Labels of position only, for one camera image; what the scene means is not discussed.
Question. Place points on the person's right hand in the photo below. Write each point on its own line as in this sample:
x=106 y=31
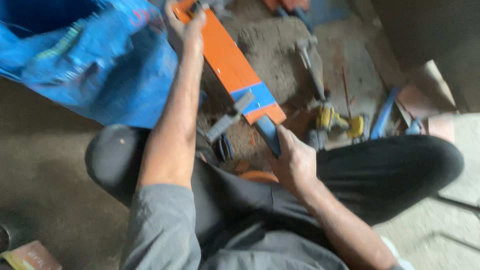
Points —
x=296 y=165

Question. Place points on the person's left hand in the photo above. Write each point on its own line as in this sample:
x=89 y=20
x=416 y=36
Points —
x=185 y=33

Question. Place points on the person's left fingers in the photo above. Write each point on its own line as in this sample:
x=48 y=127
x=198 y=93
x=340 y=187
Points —
x=198 y=18

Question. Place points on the orange board with blue stripe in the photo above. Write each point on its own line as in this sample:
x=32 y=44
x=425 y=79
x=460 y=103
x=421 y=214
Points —
x=232 y=63

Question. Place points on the grey metal clamp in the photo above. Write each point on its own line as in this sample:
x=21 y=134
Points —
x=227 y=120

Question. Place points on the blue woven sack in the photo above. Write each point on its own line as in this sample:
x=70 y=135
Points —
x=90 y=60

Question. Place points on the grey hammer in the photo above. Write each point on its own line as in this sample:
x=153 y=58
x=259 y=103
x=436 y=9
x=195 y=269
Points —
x=310 y=67

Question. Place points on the thin rusty metal rod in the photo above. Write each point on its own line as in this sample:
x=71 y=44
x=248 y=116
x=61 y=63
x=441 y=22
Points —
x=346 y=92

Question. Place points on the yellow angle grinder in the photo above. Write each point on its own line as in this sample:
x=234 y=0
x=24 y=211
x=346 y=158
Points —
x=332 y=119

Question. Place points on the orange round piece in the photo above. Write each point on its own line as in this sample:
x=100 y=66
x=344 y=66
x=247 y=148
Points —
x=258 y=176

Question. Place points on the blue metal bar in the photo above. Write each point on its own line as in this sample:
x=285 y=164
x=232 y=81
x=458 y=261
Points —
x=383 y=114

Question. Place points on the person's grey shirt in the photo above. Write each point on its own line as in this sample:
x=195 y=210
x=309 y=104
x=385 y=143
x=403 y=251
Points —
x=165 y=232

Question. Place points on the person's black trousers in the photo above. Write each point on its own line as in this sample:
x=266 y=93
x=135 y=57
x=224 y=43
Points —
x=375 y=176

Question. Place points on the pinkish flat board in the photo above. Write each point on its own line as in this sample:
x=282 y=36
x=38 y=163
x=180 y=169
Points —
x=423 y=99

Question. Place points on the orange printed card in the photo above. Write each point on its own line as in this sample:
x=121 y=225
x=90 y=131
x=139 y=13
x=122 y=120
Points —
x=32 y=258

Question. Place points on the orange and blue frame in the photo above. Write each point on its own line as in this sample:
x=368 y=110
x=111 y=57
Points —
x=290 y=6

